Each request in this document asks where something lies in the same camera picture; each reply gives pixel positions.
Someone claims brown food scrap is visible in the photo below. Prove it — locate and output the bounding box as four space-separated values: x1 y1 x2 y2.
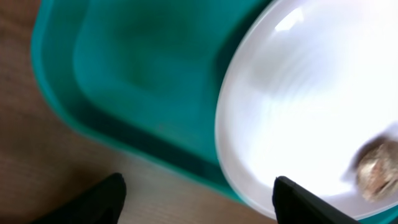
354 136 397 202

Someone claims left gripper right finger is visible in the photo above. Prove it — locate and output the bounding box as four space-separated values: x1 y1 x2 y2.
272 176 359 224

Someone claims teal serving tray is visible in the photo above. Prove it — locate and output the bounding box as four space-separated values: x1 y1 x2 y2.
31 0 271 202

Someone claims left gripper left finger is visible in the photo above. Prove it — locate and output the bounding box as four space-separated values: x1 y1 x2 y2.
32 173 127 224

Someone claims pink round plate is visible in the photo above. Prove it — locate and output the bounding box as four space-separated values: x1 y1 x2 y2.
215 0 397 220

